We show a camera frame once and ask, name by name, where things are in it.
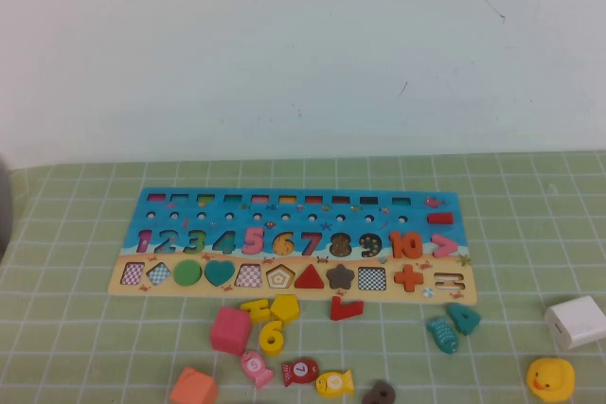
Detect red triangle piece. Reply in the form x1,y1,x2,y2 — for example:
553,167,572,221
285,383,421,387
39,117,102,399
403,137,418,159
294,264,327,290

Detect white USB wall charger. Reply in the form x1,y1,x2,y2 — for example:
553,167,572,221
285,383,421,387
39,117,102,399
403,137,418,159
544,294,606,351

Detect pink square block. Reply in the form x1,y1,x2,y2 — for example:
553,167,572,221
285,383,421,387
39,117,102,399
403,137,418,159
210,307,252,357

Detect green number three piece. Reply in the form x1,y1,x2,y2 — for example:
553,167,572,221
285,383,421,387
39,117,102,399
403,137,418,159
183,229,207,255

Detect orange number ten piece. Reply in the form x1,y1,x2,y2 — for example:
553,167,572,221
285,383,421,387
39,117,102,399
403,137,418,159
390,232,424,261

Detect pink greater-than sign piece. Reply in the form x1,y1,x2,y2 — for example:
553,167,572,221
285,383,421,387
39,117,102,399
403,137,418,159
431,235,459,258

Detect teal number four piece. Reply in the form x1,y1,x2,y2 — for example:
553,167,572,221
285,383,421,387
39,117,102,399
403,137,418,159
445,303,482,337

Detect brown number eight piece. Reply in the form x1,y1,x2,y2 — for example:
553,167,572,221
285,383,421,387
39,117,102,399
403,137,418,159
362,378,397,404

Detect orange wooden block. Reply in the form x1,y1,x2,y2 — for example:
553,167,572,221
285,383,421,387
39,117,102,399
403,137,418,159
169,366,220,404

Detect pink wooden fish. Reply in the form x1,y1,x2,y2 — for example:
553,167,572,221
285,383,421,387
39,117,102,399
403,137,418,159
240,349,275,391

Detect red less-than sign piece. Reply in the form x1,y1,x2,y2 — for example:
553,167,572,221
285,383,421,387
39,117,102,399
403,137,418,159
330,295,365,323

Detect wooden number shape puzzle board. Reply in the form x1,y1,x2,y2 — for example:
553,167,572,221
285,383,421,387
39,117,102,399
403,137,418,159
106,185,478,306

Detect red wooden fish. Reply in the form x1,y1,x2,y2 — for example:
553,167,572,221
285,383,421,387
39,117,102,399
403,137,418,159
281,359,320,387

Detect yellow pentagon piece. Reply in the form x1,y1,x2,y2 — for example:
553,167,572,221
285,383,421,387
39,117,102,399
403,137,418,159
269,293,299,325

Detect teal wooden fish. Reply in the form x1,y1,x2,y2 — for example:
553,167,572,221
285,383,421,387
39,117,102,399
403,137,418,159
425,316,459,356

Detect yellow wooden fish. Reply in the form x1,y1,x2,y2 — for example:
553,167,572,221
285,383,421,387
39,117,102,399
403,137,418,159
315,369,355,399

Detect green circle piece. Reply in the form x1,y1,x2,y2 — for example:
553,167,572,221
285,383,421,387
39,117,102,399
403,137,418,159
172,260,204,287

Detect yellow rubber duck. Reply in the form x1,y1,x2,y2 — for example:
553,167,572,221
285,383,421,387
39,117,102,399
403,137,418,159
526,357,578,398

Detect orange plus sign piece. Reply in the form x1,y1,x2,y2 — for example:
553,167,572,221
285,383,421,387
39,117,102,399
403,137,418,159
394,263,425,291

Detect teal heart piece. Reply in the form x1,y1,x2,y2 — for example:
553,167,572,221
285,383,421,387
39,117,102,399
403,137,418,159
204,259,237,288

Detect yellow number six piece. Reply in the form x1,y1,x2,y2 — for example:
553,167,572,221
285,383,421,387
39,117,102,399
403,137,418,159
258,320,285,357

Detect yellow equals sign piece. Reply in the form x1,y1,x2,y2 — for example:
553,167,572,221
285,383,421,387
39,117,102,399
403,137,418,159
240,298,272,325

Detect pink number five piece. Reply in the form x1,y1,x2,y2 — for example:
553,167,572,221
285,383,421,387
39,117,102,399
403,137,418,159
241,227,265,255

